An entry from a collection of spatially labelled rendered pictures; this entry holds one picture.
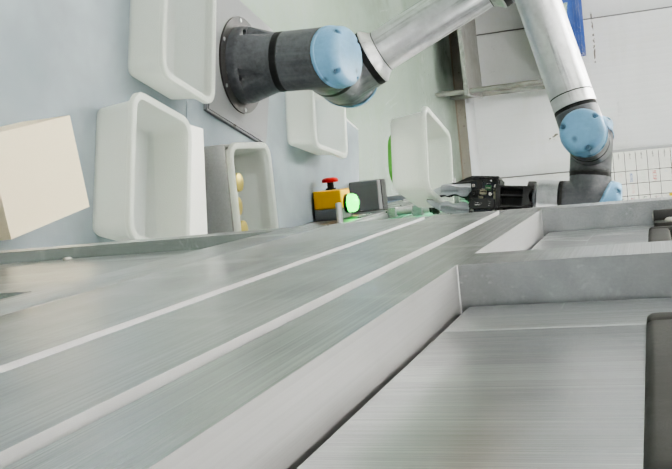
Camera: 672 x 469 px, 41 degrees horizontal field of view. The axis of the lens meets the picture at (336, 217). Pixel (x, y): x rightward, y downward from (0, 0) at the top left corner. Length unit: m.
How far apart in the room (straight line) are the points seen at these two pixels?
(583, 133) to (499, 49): 6.17
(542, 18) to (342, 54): 0.37
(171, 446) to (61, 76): 1.18
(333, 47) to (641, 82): 6.02
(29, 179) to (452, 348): 0.86
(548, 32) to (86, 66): 0.77
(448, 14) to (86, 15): 0.73
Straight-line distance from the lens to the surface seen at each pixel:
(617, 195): 1.69
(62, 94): 1.33
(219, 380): 0.23
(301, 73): 1.72
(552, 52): 1.62
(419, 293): 0.34
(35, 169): 1.14
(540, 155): 7.64
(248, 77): 1.76
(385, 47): 1.83
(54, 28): 1.35
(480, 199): 1.71
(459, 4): 1.82
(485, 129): 7.70
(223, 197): 1.58
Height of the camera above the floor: 1.52
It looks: 19 degrees down
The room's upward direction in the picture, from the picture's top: 85 degrees clockwise
